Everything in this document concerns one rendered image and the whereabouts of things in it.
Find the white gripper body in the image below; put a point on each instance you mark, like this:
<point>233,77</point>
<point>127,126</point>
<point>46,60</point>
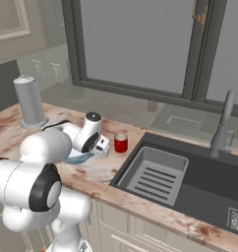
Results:
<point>101,152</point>

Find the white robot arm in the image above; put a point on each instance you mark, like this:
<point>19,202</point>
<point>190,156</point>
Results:
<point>42,183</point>

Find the pale blue bowl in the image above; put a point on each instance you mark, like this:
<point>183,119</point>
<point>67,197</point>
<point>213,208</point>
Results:
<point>79,158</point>

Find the black sink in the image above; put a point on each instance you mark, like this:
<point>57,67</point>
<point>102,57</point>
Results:
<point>206,183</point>

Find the grey sink drain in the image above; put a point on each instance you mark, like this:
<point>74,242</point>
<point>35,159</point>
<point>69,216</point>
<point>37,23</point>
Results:
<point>237,220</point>

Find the red mug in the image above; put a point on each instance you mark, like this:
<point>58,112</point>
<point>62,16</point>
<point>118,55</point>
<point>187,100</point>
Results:
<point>121,144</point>

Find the grey basin with slots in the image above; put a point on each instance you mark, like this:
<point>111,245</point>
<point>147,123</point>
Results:
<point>157,175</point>

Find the cream base cupboards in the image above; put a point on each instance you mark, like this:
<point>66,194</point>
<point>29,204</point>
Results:
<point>130,229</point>

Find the grey paper towel roll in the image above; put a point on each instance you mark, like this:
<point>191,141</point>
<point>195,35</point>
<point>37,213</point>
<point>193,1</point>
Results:
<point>29,100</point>

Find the grey tap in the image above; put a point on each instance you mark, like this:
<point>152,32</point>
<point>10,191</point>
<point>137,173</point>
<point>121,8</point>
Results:
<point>222,124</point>

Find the pale wall socket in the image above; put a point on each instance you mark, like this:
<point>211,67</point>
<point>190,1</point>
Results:
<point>56,73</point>
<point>38,69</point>

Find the dark grey window frame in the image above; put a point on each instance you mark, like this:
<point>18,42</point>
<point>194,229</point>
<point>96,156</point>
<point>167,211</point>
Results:
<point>190,49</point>

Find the beige wall cupboard door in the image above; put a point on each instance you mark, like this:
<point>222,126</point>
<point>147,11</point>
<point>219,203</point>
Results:
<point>16,29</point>

